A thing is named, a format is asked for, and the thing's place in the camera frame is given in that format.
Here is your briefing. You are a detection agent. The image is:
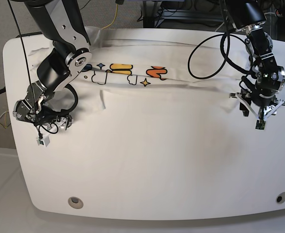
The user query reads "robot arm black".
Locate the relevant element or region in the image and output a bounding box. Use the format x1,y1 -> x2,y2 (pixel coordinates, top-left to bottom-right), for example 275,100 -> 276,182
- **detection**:
192,0 -> 285,129
13,0 -> 92,131

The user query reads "white printed T-shirt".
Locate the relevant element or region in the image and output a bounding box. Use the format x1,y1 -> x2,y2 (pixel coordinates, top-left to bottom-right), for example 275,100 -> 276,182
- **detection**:
28,26 -> 257,122

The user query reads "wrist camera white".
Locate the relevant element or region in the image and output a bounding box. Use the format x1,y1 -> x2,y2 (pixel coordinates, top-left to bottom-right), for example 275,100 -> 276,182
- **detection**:
255,120 -> 266,130
36,135 -> 50,147

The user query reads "grey table grommet left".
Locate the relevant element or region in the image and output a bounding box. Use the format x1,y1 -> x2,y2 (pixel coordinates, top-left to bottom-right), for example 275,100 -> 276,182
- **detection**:
68,197 -> 84,209

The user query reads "yellow cable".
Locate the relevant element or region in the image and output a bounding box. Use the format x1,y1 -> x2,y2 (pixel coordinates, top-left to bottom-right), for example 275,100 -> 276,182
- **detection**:
101,3 -> 120,30

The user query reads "black aluminium frame rack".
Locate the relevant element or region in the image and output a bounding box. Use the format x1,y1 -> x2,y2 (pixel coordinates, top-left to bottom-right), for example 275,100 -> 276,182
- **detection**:
137,0 -> 223,28

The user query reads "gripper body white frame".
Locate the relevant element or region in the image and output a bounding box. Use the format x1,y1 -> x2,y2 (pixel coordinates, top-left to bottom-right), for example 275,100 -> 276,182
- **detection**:
35,114 -> 73,136
229,90 -> 285,121

